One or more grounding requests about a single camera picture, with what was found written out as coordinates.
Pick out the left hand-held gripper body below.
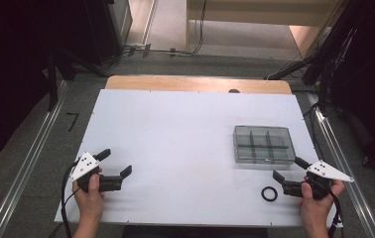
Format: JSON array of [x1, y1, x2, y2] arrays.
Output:
[[68, 151, 124, 193]]

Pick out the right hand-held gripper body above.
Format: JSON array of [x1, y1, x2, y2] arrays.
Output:
[[281, 160, 355, 201]]

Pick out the black rubber ring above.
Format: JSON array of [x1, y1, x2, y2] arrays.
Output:
[[261, 185, 279, 202]]

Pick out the clear plastic compartment box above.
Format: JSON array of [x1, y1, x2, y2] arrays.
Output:
[[232, 125, 297, 166]]

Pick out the person's left hand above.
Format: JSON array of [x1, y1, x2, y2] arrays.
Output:
[[71, 167, 106, 219]]

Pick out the person's right hand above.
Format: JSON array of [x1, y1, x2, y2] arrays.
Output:
[[298, 177, 346, 220]]

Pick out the white board sheet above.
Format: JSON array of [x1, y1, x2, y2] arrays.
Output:
[[54, 88, 344, 228]]

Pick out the black stand legs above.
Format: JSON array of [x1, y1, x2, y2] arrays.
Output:
[[264, 19, 358, 115], [45, 49, 110, 112]]

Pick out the person's dark clothing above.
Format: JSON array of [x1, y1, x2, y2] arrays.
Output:
[[122, 225, 269, 238]]

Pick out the wooden table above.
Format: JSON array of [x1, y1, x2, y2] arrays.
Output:
[[104, 74, 293, 95]]

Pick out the grey cabinet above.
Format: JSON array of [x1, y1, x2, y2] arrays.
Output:
[[107, 0, 134, 51]]

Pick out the beige shelf unit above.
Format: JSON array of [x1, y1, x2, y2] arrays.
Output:
[[185, 0, 342, 54]]

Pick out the metal floor rail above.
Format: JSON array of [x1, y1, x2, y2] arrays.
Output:
[[0, 80, 69, 238], [306, 92, 375, 238]]

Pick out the thin black floor cable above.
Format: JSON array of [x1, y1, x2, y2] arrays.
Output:
[[303, 102, 328, 163]]

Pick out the right hand-held gripper black cable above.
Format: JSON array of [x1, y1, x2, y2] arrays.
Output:
[[326, 187, 344, 238]]

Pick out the hand-held gripper black cable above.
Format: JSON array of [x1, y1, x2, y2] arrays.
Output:
[[326, 187, 344, 238], [60, 161, 79, 238]]

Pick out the left hand-held gripper black cable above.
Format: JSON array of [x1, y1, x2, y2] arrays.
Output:
[[60, 161, 79, 238]]

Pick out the black floor cables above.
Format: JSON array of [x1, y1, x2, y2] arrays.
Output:
[[122, 0, 209, 58]]

